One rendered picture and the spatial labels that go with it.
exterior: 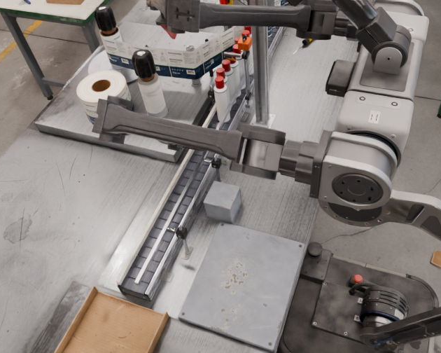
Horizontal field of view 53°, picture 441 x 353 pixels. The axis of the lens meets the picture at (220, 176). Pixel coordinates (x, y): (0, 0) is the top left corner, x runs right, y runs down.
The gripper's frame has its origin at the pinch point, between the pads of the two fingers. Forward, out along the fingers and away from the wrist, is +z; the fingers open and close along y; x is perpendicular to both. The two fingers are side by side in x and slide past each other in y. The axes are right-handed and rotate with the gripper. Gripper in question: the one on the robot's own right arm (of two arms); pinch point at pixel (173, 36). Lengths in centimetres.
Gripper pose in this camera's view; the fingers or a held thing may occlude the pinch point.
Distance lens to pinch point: 175.2
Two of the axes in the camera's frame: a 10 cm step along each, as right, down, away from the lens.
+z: 0.9, 6.2, 7.8
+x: 9.4, 2.1, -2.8
